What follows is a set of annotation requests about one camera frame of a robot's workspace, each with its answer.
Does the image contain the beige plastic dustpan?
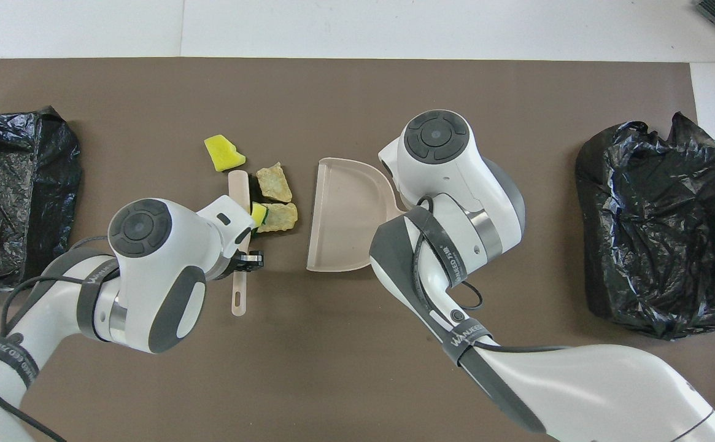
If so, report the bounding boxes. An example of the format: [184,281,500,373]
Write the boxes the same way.
[306,157,407,272]

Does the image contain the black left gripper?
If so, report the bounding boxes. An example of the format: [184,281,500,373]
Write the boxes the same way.
[234,250,266,276]

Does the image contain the pale beige foam chunk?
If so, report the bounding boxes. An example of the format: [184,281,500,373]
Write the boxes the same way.
[255,162,293,204]

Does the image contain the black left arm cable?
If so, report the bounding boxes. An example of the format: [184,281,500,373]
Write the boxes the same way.
[0,236,118,442]

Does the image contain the brown table mat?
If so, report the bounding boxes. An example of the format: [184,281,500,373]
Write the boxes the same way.
[0,58,715,442]

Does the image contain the black trash bag bin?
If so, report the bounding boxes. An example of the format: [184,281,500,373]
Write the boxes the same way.
[0,106,83,292]
[575,112,715,341]

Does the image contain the beige hand brush black bristles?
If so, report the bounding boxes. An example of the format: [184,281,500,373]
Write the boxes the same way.
[228,170,263,317]

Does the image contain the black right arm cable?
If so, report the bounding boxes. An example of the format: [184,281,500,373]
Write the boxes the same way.
[412,196,573,354]

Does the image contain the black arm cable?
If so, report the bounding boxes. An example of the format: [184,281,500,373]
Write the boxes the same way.
[0,236,118,442]
[412,196,573,354]

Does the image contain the tan beige foam chunk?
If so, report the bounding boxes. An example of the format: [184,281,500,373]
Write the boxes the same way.
[258,203,299,234]

